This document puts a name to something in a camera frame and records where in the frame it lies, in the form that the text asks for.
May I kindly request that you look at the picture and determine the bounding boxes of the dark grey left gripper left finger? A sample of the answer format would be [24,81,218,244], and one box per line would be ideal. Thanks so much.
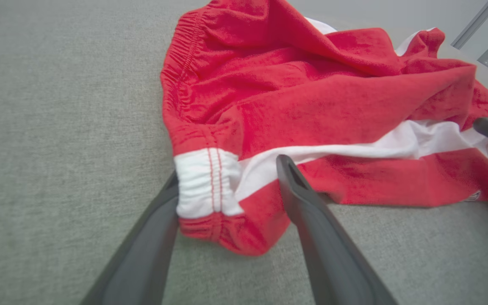
[80,172,181,305]

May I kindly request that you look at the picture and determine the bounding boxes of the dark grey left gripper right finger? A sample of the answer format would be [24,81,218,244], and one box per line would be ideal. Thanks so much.
[276,154,399,305]

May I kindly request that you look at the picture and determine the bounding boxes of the red shorts with white stripe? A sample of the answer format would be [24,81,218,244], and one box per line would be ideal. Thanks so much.
[160,0,488,257]

